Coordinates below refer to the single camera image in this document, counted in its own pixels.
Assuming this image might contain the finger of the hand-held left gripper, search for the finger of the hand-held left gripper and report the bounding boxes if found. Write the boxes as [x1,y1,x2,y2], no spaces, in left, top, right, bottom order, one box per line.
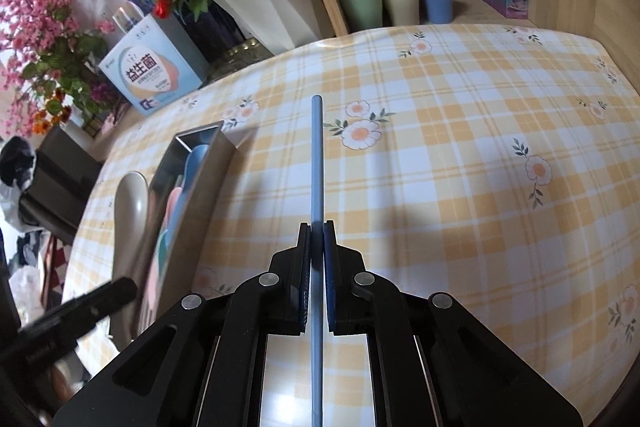
[15,278,138,343]

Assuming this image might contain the teal spoon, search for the teal spoon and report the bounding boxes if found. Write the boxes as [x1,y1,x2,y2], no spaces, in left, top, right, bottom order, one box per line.
[150,227,176,298]

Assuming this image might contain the pink blossom flower arrangement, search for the pink blossom flower arrangement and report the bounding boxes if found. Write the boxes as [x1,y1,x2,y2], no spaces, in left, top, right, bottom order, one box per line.
[0,0,116,138]

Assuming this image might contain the blue spoon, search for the blue spoon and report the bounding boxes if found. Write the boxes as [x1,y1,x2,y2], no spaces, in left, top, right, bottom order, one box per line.
[182,145,211,188]

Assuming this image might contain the white and blue box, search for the white and blue box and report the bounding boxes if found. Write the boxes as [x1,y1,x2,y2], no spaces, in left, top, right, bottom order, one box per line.
[98,14,211,115]

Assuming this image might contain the steel utensil tray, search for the steel utensil tray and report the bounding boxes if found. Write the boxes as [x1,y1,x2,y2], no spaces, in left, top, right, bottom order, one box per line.
[132,120,240,308]

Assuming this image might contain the gold and blue box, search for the gold and blue box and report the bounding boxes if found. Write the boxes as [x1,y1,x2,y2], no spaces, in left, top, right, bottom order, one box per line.
[112,0,156,38]

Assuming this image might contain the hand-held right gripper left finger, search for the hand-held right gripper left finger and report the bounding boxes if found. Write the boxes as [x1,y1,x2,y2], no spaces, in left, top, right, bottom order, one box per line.
[52,222,313,427]

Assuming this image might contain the green glass plate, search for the green glass plate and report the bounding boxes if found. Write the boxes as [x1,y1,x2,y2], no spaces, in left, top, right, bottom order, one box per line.
[207,37,275,75]

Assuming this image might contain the blue chopstick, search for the blue chopstick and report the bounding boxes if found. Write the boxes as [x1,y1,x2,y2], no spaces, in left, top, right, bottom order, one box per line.
[309,95,326,427]

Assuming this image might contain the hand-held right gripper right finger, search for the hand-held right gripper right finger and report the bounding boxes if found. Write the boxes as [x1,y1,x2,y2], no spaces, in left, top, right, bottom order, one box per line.
[322,220,583,427]

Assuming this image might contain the green cup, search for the green cup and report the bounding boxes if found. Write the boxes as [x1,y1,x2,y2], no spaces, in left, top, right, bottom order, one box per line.
[336,0,387,30]

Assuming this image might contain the white spoon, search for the white spoon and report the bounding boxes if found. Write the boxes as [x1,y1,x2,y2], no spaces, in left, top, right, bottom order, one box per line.
[110,172,150,343]

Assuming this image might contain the pink spoon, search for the pink spoon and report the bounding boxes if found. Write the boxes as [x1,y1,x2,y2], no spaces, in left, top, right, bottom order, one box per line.
[162,187,188,228]

